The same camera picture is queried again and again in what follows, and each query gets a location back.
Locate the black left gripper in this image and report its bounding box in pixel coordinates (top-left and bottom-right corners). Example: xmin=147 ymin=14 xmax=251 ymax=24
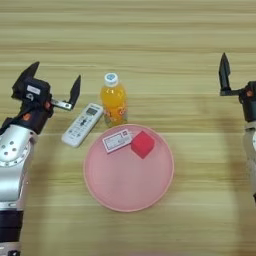
xmin=11 ymin=61 xmax=82 ymax=135

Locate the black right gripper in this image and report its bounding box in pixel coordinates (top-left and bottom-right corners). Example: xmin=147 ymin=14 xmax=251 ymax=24
xmin=218 ymin=52 xmax=256 ymax=123

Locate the orange juice bottle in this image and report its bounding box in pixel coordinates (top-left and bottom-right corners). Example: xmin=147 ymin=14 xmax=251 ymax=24
xmin=99 ymin=72 xmax=129 ymax=129

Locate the small white labelled card box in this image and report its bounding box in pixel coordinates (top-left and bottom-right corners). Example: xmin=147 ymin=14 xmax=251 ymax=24
xmin=101 ymin=128 xmax=134 ymax=154

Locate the red cube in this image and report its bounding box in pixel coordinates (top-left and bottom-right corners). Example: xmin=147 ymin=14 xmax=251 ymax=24
xmin=130 ymin=130 xmax=156 ymax=160

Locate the pink round plate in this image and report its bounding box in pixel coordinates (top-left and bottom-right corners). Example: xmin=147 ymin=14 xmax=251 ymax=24
xmin=82 ymin=123 xmax=175 ymax=213

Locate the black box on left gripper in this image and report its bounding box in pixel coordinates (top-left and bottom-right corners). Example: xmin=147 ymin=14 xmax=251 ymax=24
xmin=21 ymin=77 xmax=52 ymax=104

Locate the white remote control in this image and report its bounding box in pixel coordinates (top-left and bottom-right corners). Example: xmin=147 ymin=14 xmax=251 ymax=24
xmin=61 ymin=102 xmax=104 ymax=149

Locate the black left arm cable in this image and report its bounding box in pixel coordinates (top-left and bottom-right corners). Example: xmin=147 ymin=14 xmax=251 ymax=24
xmin=0 ymin=117 xmax=16 ymax=135

